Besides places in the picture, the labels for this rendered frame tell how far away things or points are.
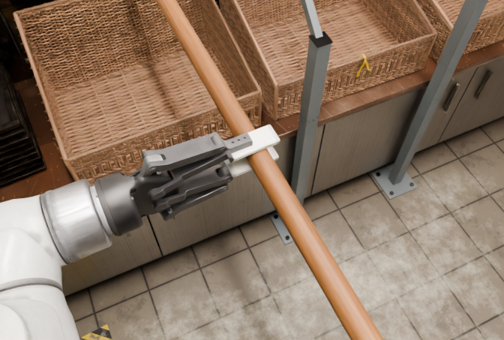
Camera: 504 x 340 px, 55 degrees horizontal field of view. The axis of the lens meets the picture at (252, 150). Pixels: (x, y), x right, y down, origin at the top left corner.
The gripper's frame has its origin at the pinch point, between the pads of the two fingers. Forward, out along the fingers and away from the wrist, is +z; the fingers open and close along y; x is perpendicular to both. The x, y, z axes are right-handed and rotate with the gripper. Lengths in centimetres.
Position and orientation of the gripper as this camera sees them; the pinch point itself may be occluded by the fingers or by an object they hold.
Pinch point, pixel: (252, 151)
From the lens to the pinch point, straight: 63.9
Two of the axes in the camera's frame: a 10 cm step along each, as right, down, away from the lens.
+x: 4.4, 7.3, -5.2
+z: 9.0, -3.6, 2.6
